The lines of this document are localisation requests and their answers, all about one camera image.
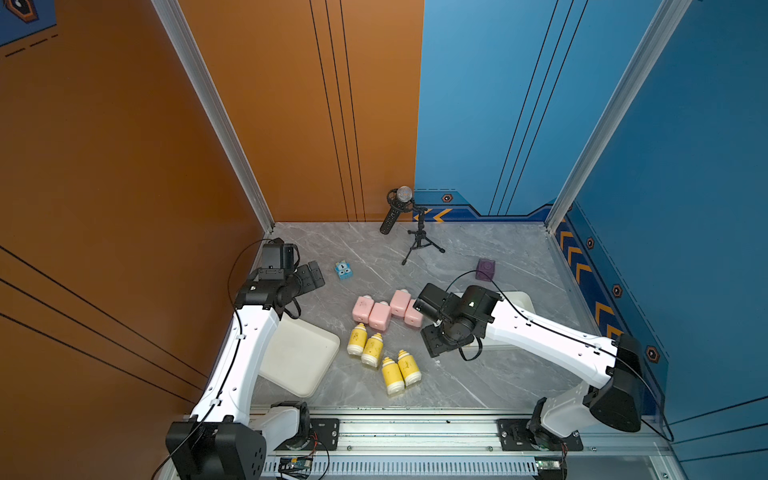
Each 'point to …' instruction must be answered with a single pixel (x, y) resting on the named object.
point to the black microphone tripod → (421, 239)
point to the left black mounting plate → (324, 434)
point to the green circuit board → (295, 463)
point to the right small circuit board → (549, 465)
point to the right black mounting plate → (512, 435)
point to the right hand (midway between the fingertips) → (436, 344)
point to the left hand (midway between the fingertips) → (304, 273)
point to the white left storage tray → (298, 357)
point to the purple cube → (485, 269)
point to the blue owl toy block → (343, 269)
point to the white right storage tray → (521, 300)
